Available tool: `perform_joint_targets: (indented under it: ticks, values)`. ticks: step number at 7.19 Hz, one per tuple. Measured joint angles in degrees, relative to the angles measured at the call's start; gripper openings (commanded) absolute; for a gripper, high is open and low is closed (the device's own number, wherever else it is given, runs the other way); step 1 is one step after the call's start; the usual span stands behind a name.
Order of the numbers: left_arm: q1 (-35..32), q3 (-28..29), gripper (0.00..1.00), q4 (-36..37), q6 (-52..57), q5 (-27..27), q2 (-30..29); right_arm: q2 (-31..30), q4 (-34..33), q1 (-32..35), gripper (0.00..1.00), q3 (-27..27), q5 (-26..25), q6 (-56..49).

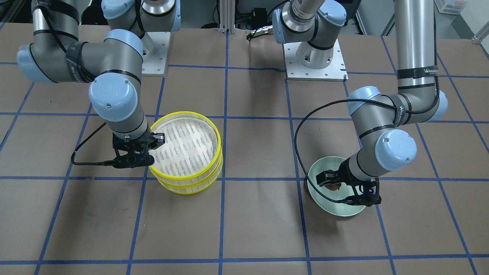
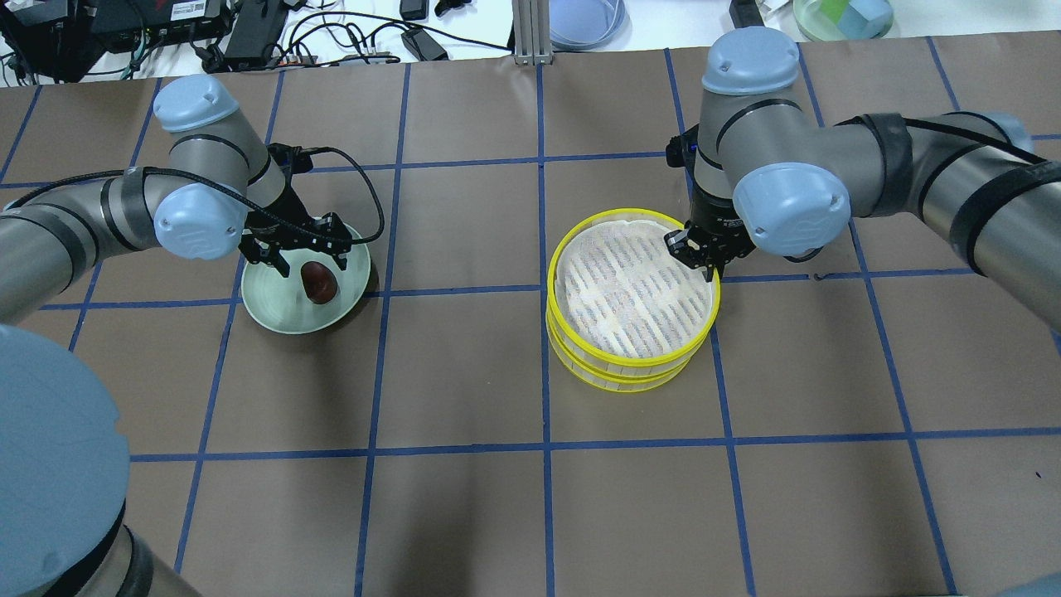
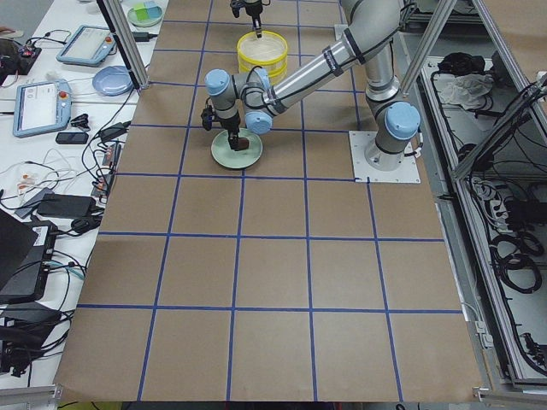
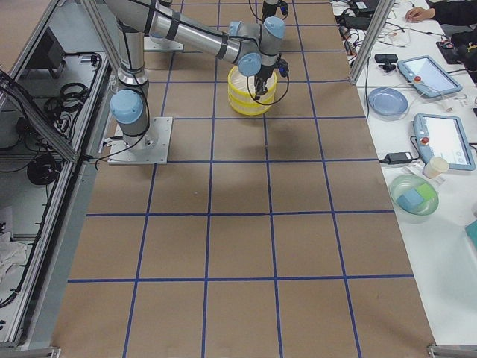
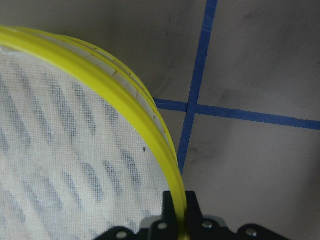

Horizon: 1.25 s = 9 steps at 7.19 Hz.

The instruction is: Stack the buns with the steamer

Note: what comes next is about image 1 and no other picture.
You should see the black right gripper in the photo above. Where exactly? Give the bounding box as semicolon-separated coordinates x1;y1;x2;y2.
130;132;165;150

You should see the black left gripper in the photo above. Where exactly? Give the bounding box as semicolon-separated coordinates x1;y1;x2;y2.
316;158;359;187

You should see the brown chocolate bun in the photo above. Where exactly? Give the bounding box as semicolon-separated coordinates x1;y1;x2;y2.
325;183;341;191

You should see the yellow bamboo steamer basket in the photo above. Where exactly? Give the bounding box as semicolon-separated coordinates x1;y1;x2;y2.
149;111;222;180

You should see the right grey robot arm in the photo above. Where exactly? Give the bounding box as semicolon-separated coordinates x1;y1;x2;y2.
17;0;181;145

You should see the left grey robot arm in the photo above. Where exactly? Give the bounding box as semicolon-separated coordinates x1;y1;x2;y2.
271;0;448;189

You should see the light green plate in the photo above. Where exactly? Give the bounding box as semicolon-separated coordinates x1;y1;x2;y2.
307;156;367;217

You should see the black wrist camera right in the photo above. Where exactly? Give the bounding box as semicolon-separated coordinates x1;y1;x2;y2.
108;134;154;169

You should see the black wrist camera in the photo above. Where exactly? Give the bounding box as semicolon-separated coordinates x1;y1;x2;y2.
344;178;381;207
108;134;154;169

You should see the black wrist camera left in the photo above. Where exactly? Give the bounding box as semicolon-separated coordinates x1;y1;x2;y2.
344;178;381;207

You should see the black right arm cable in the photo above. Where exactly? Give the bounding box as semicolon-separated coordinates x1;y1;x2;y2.
71;122;115;166

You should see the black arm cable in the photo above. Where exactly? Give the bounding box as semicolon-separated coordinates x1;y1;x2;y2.
294;99;382;204
71;122;115;166

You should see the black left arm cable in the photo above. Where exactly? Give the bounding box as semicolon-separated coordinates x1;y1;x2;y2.
294;99;382;204

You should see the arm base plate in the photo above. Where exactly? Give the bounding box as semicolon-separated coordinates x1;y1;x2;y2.
283;40;349;81
141;32;171;76

